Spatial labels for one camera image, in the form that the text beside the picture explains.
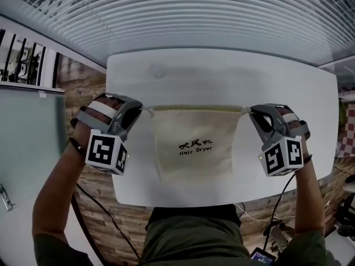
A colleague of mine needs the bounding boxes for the black stair railing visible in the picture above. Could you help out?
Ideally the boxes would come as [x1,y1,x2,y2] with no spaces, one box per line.
[0,28,61,88]

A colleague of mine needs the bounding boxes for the wide white window blind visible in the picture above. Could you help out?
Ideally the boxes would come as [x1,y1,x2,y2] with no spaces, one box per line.
[11,0,355,68]

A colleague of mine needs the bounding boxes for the small green plant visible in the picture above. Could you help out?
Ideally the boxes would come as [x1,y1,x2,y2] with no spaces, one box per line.
[338,101,347,127]

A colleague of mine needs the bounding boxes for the person's right forearm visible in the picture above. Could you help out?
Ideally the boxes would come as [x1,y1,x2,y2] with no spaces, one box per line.
[293,155,327,239]

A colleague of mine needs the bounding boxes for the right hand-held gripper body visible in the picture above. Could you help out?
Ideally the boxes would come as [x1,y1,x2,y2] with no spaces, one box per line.
[259,104,310,177]

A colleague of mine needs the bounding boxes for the person's black shorts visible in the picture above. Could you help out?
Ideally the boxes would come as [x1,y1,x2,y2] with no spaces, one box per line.
[146,203,242,228]

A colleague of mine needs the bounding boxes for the red white checkered cloth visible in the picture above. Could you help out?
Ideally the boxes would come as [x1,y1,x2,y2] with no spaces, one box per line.
[336,114,355,158]

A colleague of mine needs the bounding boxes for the beige drawstring hair dryer bag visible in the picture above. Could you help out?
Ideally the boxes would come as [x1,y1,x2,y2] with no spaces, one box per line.
[140,104,252,183]

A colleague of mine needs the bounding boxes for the metal door handle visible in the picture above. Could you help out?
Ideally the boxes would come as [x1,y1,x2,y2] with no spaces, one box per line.
[0,182,16,212]

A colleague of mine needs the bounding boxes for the person's left hand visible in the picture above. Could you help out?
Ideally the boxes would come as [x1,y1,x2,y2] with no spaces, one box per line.
[70,95,124,150]

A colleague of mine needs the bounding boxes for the person's right hand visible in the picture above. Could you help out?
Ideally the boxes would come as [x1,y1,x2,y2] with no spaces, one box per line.
[277,105,311,161]

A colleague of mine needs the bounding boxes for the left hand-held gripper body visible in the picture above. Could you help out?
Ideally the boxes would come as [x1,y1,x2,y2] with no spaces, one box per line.
[76,100,134,176]

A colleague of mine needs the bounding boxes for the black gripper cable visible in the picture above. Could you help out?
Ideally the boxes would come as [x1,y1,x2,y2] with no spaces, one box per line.
[262,172,297,254]
[70,181,141,262]

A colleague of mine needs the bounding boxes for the frosted glass door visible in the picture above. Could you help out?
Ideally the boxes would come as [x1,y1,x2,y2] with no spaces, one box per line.
[0,85,68,214]

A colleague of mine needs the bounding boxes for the black waist device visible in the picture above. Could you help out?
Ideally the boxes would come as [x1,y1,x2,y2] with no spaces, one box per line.
[250,247,277,266]

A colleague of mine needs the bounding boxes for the white floor cable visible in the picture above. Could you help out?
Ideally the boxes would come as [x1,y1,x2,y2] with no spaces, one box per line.
[235,202,280,222]

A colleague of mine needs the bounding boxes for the person's green shirt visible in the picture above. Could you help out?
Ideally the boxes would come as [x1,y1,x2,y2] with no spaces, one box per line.
[32,222,337,266]

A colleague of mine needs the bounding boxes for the person's left forearm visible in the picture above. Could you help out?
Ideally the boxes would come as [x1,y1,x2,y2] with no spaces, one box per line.
[32,144,90,248]

